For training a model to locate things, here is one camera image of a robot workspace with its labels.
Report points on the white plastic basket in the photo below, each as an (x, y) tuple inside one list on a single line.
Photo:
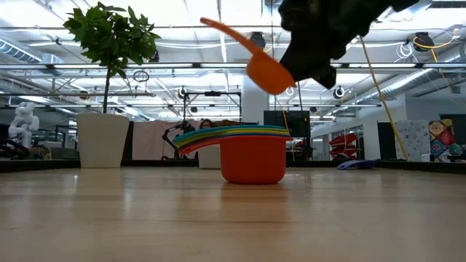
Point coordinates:
[(209, 157)]

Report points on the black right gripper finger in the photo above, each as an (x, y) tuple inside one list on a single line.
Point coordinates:
[(304, 60), (331, 74)]

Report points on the large red measuring cup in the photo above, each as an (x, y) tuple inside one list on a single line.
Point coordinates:
[(253, 160)]

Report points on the large white planter pot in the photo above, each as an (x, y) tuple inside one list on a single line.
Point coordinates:
[(102, 142)]

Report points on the green leafy tree plant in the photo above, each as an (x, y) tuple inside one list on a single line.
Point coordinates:
[(113, 36)]

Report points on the colourful patchwork quilt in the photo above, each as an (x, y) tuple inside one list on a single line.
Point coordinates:
[(441, 138)]

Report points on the white humanoid robot figure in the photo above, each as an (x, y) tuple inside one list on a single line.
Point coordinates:
[(23, 122)]

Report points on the white patterned panel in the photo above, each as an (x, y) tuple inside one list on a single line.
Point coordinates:
[(411, 138)]

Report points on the black monitor screen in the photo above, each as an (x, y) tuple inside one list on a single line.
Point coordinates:
[(295, 122)]

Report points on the person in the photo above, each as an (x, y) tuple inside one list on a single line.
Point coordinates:
[(206, 124)]

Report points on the black tripod stand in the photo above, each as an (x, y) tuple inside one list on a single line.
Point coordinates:
[(183, 127)]

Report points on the pink partition screen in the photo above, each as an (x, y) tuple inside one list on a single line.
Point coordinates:
[(149, 140)]

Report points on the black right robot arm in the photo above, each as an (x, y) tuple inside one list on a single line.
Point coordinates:
[(404, 4)]

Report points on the small orange measuring cup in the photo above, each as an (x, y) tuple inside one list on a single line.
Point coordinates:
[(267, 72)]

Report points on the small purple measuring cup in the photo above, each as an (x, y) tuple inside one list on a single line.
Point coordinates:
[(356, 164)]

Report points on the red storage rack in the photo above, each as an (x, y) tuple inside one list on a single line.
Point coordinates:
[(344, 145)]

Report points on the teal round object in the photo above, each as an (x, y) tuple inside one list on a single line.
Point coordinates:
[(455, 149)]

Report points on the black table edge rail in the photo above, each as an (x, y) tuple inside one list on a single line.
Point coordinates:
[(54, 164)]

